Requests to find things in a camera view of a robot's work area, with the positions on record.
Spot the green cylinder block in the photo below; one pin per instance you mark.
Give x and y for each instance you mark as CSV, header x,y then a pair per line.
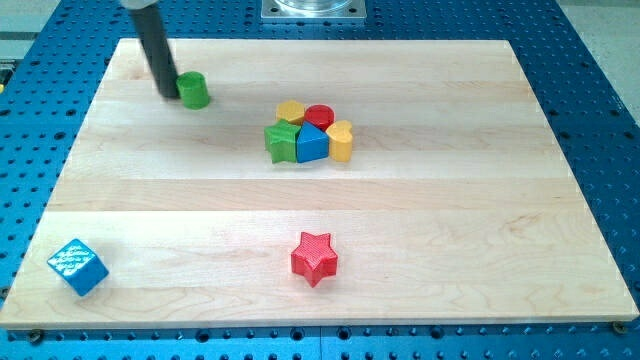
x,y
193,91

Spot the blue triangle block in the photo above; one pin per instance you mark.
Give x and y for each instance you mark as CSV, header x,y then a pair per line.
x,y
312,144

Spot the yellow heart block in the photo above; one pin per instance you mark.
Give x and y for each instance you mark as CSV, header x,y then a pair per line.
x,y
340,140

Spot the green star block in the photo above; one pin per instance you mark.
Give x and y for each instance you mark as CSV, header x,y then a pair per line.
x,y
281,141

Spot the red cylinder block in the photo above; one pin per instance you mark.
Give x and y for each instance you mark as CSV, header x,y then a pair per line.
x,y
320,115

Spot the yellow hexagon block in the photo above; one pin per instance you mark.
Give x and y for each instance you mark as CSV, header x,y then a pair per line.
x,y
291,111

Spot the red star block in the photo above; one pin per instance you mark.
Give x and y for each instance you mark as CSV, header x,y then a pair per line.
x,y
314,258

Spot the light wooden board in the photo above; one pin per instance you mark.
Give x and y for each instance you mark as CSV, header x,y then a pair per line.
x,y
457,206

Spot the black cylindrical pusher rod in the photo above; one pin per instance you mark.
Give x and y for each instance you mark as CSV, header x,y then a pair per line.
x,y
147,21

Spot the blue cube block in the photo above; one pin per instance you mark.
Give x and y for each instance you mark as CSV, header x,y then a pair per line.
x,y
79,266

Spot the blue perforated metal table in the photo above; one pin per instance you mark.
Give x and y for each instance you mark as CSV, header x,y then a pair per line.
x,y
50,92

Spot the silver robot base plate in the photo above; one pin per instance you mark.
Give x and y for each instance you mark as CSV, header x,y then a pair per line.
x,y
313,9

